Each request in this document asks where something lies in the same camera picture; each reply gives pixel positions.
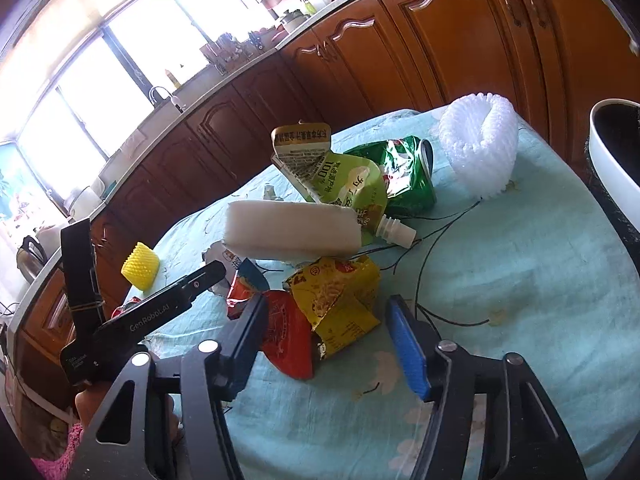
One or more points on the kitchen window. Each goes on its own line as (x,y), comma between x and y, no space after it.
(85,105)

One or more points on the chrome faucet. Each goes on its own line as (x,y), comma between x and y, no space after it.
(159,91)

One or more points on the white countertop appliance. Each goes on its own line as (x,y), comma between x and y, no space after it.
(82,201)

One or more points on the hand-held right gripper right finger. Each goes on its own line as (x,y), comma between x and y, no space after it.
(407,347)

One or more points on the small bottle on sill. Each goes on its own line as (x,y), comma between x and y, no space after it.
(172,78)

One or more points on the yellow snack wrapper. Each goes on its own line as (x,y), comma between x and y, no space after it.
(340,305)

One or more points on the wooden base cabinets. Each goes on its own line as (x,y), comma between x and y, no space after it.
(450,35)

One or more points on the pink fuzzy cloth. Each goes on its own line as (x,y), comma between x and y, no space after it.
(55,452)

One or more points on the crushed green can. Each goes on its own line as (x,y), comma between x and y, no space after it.
(412,182)

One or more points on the green spout pouch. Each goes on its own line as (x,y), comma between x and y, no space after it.
(350,185)

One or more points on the red snack wrapper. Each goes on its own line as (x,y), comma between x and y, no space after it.
(287,342)

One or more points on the grey stone countertop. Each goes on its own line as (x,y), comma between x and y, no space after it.
(155,122)

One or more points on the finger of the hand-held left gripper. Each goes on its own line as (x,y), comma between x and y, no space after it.
(80,265)
(197,280)

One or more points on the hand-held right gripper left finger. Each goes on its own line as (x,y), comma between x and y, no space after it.
(250,345)

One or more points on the teal floral tablecloth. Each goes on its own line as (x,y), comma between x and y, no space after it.
(500,270)

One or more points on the large white foam fruit net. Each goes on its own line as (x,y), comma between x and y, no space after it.
(475,152)

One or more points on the yellow foam fruit net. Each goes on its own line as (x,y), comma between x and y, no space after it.
(140,266)

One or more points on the torn white wrapper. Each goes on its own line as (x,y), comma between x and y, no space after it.
(224,255)

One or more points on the white hanging bottle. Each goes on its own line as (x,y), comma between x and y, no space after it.
(178,105)

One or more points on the crushed red can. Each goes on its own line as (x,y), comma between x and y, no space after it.
(125,306)

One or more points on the white foam block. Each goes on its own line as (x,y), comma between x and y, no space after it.
(290,232)

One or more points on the person's left hand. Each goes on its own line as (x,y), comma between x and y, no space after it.
(89,405)

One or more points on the steel kettle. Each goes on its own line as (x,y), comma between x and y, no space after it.
(29,257)

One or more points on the knife and utensil rack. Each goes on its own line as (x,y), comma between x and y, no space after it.
(225,50)

